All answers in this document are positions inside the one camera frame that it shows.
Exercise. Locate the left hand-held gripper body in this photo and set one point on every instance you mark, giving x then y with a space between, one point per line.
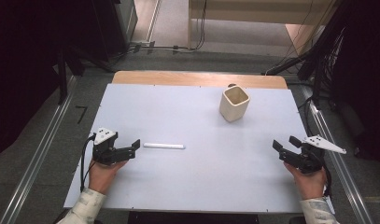
104 151

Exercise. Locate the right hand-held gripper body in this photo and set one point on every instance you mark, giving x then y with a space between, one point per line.
309 157

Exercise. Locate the white pen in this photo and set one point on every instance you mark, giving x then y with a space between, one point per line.
164 146

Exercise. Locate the cream square cup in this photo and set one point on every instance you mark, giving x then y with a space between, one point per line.
232 107

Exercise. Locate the person's left hand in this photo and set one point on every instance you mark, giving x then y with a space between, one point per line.
101 177

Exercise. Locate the person's right hand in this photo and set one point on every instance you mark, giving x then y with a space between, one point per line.
309 185

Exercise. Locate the white work board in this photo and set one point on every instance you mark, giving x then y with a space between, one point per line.
194 180

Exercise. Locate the black metal stand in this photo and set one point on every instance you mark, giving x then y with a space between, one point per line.
62 74

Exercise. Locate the black panel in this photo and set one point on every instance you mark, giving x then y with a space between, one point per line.
194 218

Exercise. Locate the black curtain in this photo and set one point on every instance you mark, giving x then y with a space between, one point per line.
368 77
19 68

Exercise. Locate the dark grey cabinet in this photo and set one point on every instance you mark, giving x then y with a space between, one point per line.
116 25

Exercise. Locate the beige wooden desk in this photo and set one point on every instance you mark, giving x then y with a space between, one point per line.
256 12

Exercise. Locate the metal floor rail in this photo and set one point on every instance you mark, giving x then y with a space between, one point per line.
340 174
38 158

